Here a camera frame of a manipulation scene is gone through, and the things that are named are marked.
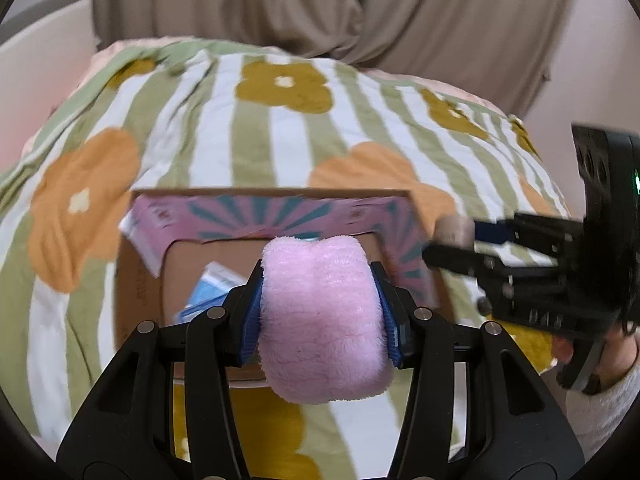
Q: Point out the striped flower print blanket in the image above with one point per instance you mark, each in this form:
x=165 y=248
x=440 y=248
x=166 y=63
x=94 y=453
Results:
x=200 y=135

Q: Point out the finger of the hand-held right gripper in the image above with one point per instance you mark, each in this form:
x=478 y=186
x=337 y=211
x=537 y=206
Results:
x=450 y=255
x=492 y=232

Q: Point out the person's right hand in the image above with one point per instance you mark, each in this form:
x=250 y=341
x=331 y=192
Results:
x=617 y=360

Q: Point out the small beige round jar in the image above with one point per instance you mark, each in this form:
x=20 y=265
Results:
x=452 y=234

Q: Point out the pink fluffy pouch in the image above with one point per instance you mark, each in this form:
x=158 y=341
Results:
x=325 y=320

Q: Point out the white bed headboard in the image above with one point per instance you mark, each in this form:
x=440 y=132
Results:
x=45 y=60

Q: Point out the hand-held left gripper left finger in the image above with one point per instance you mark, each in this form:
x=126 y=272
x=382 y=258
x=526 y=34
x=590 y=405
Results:
x=252 y=320

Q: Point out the cardboard box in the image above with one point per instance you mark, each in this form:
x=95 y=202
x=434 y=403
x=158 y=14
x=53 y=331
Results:
x=300 y=210

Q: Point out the white and blue carton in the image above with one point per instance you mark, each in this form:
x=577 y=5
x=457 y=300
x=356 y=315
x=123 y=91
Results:
x=210 y=290

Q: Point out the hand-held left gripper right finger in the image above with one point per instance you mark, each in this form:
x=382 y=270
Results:
x=390 y=330

